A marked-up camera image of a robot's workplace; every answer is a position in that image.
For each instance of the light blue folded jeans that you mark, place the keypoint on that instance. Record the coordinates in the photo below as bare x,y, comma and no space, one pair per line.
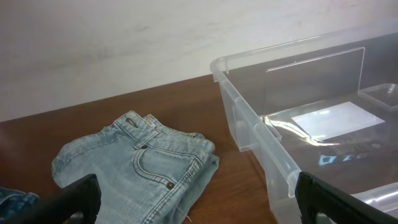
147,172

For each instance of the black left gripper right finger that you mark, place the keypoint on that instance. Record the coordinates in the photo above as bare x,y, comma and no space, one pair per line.
320,202

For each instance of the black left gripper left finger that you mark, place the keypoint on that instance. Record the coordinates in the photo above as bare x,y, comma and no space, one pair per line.
79,201

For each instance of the clear plastic storage bin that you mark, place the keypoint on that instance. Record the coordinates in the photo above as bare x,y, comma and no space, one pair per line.
326,105

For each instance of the dark blue folded jeans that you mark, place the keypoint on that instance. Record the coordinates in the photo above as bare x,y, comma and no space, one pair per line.
14,202

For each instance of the white label in bin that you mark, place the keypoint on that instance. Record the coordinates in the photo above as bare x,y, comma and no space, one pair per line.
336,120

